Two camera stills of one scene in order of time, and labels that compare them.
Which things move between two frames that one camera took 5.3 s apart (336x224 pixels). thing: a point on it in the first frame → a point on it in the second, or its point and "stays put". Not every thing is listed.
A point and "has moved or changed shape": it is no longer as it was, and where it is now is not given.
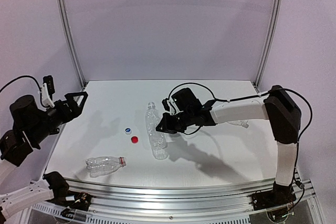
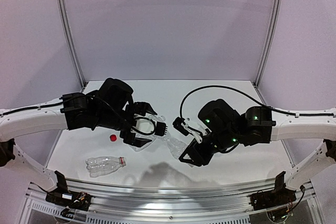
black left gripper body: [66, 107] → [128, 122]
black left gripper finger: [79, 114] → [141, 108]
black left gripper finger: [69, 97] → [138, 142]
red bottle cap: [134, 139] has moved or changed shape
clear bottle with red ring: [100, 166] stays put
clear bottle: [159, 148] → [145, 127]
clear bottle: [243, 123] has moved or changed shape
